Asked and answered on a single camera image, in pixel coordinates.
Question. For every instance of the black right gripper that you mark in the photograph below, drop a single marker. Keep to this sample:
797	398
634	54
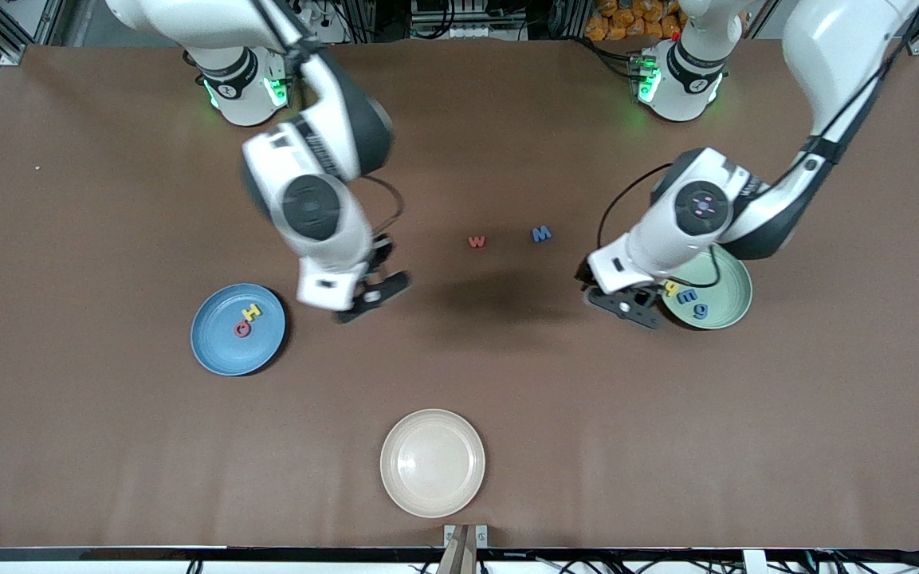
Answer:
380	249

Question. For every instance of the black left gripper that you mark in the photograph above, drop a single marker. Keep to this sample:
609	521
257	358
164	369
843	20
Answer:
584	274

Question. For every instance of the blue foam letter W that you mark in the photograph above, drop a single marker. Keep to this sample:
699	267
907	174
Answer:
541	233

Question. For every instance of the yellow foam lowercase h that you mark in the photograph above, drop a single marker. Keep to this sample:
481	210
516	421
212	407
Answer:
670	288

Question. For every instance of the blue foam lowercase m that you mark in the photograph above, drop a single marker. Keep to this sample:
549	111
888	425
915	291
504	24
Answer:
686	297

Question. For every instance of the blue foam lowercase g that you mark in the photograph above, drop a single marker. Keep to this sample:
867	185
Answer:
701	312

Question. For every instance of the yellow foam uppercase H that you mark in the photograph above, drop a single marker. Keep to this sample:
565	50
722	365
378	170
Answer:
252	312

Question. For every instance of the pink foam letter Q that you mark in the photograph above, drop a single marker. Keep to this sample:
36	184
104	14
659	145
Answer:
237	330

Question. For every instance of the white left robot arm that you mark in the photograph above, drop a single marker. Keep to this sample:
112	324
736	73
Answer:
698	207

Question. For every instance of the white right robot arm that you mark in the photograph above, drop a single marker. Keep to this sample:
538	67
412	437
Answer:
316	159

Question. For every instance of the green plate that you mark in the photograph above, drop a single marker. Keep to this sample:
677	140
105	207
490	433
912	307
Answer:
726	299

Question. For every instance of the blue plate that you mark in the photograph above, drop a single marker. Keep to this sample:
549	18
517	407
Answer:
228	355

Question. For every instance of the beige plate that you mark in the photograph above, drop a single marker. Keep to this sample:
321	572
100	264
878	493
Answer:
433	462

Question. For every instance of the white electronics box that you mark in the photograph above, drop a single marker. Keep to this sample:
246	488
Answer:
459	30

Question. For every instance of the white power strip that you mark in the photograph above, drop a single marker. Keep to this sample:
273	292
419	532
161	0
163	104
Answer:
320	20

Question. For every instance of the orange packets pile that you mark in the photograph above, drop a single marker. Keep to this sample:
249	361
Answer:
618	20

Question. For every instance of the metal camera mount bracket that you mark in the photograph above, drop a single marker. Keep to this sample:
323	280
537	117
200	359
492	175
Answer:
463	550

